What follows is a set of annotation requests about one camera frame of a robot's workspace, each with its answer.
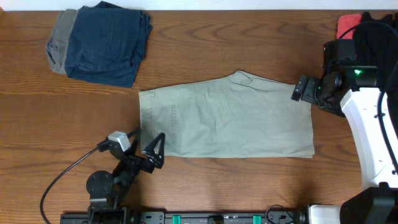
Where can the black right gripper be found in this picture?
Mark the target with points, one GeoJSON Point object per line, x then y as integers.
{"type": "Point", "coordinates": [306, 84]}

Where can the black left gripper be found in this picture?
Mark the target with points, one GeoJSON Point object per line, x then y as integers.
{"type": "Point", "coordinates": [148, 167]}

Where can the light khaki shorts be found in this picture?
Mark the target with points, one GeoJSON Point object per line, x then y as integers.
{"type": "Point", "coordinates": [238, 116]}

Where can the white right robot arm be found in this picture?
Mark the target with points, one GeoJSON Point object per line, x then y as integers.
{"type": "Point", "coordinates": [352, 91]}

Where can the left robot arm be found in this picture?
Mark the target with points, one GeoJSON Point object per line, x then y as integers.
{"type": "Point", "coordinates": [108, 190]}

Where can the red cloth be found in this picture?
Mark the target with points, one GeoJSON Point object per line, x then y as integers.
{"type": "Point", "coordinates": [346, 22]}

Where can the black cloth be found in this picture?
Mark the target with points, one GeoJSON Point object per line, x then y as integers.
{"type": "Point", "coordinates": [376, 45]}

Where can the folded navy blue shorts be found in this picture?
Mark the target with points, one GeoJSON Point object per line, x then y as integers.
{"type": "Point", "coordinates": [107, 44]}

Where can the folded grey shorts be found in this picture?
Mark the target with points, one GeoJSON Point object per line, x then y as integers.
{"type": "Point", "coordinates": [57, 44]}

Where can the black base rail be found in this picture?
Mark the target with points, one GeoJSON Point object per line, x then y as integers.
{"type": "Point", "coordinates": [271, 216]}

